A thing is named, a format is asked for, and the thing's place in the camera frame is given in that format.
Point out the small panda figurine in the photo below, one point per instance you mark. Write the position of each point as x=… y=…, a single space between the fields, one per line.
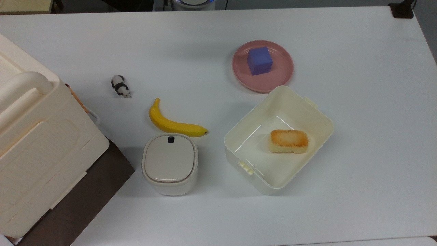
x=120 y=87

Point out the small white lidded bin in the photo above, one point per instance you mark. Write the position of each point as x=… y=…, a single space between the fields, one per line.
x=169 y=164

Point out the yellow banana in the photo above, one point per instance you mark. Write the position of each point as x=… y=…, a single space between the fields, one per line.
x=170 y=126

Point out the beige side table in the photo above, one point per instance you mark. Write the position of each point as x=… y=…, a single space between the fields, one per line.
x=24 y=5

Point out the toasted bread piece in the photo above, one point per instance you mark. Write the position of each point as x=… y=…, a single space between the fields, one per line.
x=288 y=140

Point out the purple cube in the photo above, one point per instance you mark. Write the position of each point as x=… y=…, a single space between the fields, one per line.
x=259 y=61

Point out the dark brown wooden cabinet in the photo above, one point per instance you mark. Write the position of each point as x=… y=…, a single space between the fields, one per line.
x=97 y=191

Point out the cream open plastic container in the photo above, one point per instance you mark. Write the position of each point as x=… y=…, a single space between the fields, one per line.
x=259 y=160

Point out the cream plastic storage box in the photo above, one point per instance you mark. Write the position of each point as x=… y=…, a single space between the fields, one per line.
x=41 y=147

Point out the pink plate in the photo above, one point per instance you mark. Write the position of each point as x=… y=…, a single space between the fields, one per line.
x=273 y=80

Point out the black table clamp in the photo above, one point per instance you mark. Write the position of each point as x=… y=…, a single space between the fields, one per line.
x=402 y=9

